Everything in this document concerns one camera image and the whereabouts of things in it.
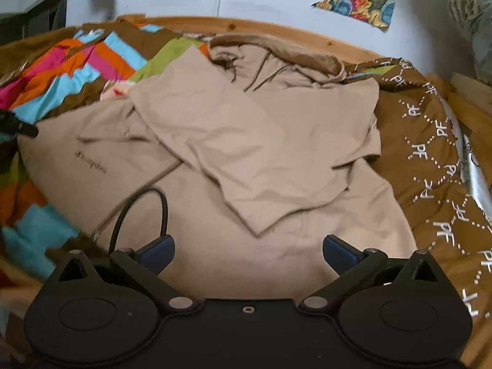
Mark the wooden bed frame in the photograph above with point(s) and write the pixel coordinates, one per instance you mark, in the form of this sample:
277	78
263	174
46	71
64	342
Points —
474	118

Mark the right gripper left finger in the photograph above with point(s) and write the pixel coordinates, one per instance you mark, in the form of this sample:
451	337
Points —
142	267

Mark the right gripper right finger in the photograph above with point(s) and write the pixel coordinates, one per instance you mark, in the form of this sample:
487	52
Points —
356	269

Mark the beige hooded sweatshirt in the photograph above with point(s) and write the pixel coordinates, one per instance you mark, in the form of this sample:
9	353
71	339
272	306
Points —
262	149

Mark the colourful striped bed cover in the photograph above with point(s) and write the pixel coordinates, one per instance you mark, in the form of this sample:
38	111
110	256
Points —
55	73

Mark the dark cabinet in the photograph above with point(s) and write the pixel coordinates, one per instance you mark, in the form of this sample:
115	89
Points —
40	18

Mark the bagged clothes pile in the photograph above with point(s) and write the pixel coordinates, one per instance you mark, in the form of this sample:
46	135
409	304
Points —
473	18

